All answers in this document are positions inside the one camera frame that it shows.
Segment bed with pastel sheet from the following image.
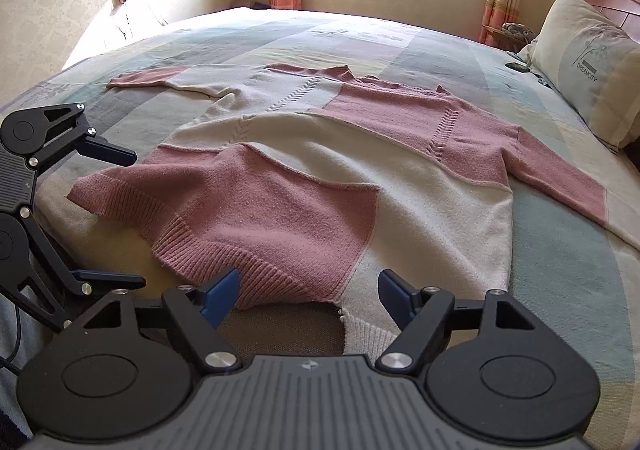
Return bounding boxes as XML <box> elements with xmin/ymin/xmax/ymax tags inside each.
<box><xmin>0</xmin><ymin>5</ymin><xmax>640</xmax><ymax>450</ymax></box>

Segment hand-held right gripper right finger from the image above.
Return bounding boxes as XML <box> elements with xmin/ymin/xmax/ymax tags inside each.
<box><xmin>376</xmin><ymin>269</ymin><xmax>548</xmax><ymax>375</ymax></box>

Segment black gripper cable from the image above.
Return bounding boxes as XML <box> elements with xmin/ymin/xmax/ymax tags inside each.
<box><xmin>0</xmin><ymin>305</ymin><xmax>23</xmax><ymax>373</ymax></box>

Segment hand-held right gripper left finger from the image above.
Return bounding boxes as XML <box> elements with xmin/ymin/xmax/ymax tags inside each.
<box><xmin>70</xmin><ymin>267</ymin><xmax>242</xmax><ymax>375</ymax></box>

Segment wooden bed headboard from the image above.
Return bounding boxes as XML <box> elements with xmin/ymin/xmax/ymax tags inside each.
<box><xmin>577</xmin><ymin>0</ymin><xmax>640</xmax><ymax>166</ymax></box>

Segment grey patterned cloth bundle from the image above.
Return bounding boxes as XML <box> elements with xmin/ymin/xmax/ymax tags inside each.
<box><xmin>501</xmin><ymin>21</ymin><xmax>537</xmax><ymax>40</ymax></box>

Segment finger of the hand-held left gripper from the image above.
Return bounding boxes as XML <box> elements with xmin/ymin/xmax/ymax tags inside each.
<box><xmin>15</xmin><ymin>202</ymin><xmax>147</xmax><ymax>331</ymax></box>
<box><xmin>27</xmin><ymin>102</ymin><xmax>137</xmax><ymax>168</ymax></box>

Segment pale blue yellow pillow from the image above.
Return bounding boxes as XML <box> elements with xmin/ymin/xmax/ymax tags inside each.
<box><xmin>516</xmin><ymin>37</ymin><xmax>538</xmax><ymax>66</ymax></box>

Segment large floral printed pillow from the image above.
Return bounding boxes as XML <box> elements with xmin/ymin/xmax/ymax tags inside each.
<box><xmin>527</xmin><ymin>0</ymin><xmax>640</xmax><ymax>151</ymax></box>

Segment wooden nightstand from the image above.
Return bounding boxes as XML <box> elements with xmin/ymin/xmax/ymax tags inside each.
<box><xmin>482</xmin><ymin>22</ymin><xmax>526</xmax><ymax>53</ymax></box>

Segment pink and white knit sweater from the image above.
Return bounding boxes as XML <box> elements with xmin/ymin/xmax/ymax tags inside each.
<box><xmin>67</xmin><ymin>62</ymin><xmax>608</xmax><ymax>356</ymax></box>

